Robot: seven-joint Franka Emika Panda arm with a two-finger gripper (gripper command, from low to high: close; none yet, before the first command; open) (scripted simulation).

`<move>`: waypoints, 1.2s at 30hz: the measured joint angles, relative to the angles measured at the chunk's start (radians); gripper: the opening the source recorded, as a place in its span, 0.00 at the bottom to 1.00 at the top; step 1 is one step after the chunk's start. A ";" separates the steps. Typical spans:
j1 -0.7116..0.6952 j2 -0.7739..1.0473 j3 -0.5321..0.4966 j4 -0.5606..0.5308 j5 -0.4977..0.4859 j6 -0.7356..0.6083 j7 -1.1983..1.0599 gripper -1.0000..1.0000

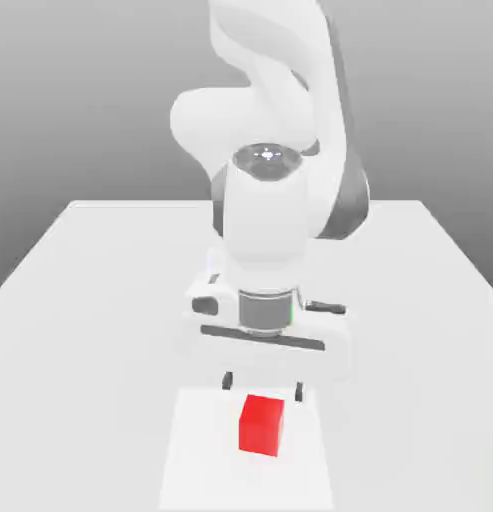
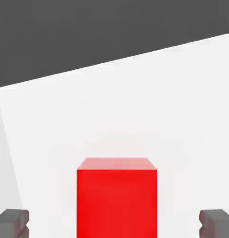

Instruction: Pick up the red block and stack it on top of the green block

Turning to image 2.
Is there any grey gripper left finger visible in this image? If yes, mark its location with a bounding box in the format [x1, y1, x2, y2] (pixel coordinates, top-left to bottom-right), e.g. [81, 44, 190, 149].
[0, 209, 30, 238]

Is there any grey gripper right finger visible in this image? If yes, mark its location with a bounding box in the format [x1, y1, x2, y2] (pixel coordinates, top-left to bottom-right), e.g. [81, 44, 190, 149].
[199, 209, 229, 238]

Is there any small red cube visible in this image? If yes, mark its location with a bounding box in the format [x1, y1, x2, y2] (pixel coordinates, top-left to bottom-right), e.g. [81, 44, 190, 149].
[76, 157, 157, 238]

